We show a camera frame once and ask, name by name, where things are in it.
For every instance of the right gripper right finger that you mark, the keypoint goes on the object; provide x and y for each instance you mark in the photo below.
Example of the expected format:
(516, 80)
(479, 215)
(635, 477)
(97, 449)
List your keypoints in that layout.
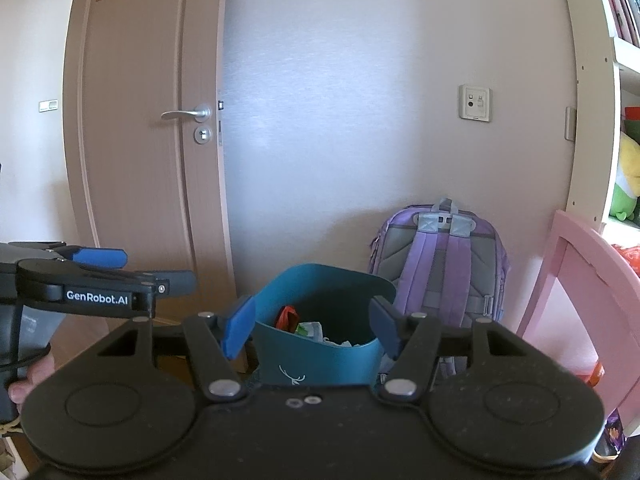
(412, 342)

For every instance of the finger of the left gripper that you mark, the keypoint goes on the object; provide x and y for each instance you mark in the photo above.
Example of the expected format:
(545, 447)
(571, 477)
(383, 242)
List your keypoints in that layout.
(120, 282)
(110, 258)

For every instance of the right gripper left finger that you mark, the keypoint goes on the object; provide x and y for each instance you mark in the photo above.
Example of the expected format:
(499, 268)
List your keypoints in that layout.
(213, 341)

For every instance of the teal trash bin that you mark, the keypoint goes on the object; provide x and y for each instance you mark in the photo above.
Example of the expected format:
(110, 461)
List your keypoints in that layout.
(312, 327)

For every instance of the left hand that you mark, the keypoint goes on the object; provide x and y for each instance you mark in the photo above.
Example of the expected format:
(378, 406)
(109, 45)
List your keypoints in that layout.
(37, 373)

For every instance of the purple backpack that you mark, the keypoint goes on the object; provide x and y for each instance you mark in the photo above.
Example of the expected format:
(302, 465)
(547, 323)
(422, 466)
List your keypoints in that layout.
(444, 261)

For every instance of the silver door lock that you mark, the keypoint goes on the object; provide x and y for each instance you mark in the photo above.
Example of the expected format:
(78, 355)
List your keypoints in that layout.
(202, 135)

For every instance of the pink chair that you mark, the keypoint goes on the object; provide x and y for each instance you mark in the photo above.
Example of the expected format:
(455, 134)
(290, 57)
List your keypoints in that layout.
(604, 291)

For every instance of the wooden door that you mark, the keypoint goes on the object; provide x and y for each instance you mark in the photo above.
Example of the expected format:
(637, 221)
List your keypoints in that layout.
(137, 182)

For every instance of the yellow green plush toy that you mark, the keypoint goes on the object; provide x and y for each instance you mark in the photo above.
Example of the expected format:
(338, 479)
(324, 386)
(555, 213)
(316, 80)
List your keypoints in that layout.
(626, 186)

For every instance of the cream bookshelf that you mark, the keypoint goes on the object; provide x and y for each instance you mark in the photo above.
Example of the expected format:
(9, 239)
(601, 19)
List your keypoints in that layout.
(600, 57)

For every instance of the white wall switch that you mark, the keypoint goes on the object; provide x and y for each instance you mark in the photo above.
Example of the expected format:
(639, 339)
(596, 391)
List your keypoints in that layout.
(47, 106)

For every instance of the silver door handle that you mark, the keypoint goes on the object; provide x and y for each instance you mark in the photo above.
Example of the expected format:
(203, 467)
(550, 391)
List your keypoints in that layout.
(199, 114)

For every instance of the wall socket plate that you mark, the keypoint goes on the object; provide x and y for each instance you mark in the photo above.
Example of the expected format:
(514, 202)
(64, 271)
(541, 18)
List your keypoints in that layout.
(474, 103)

